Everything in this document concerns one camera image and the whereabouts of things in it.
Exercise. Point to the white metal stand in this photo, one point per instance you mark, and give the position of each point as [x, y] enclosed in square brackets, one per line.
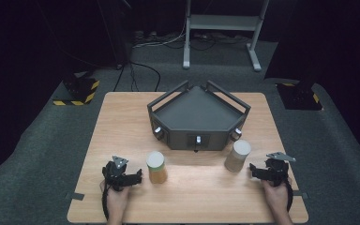
[223, 22]

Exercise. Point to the person's left hand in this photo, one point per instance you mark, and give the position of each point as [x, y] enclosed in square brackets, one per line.
[116, 200]

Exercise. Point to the beige can white lid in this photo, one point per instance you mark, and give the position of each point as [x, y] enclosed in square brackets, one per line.
[238, 156]

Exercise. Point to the person's right hand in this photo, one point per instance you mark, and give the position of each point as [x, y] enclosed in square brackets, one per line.
[276, 197]

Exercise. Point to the dark grey corner rack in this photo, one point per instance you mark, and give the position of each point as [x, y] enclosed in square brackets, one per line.
[197, 115]

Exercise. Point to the green orange can white lid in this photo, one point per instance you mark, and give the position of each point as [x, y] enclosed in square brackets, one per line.
[157, 167]

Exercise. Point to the black base yellow striped edge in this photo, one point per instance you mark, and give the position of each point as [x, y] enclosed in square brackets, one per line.
[78, 90]
[300, 97]

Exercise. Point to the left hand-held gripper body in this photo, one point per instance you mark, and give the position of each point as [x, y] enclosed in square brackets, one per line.
[116, 175]

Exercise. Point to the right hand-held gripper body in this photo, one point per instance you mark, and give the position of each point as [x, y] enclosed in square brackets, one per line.
[276, 170]

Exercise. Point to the grey tape strip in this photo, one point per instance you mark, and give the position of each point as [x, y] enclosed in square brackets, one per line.
[75, 196]
[301, 195]

